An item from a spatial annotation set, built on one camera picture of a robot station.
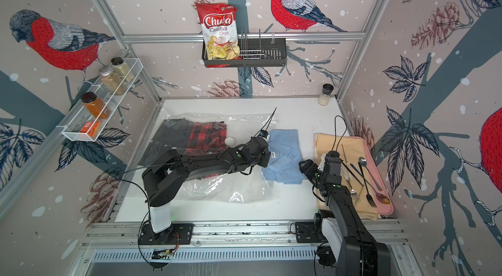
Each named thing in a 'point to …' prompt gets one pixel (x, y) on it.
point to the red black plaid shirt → (206, 138)
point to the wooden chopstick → (344, 152)
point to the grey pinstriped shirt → (171, 134)
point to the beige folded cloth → (359, 176)
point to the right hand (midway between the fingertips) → (304, 165)
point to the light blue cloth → (286, 165)
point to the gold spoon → (380, 197)
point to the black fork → (368, 197)
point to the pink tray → (383, 209)
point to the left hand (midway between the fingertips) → (272, 151)
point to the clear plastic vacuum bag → (247, 186)
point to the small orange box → (91, 127)
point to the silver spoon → (363, 163)
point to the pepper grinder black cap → (327, 88)
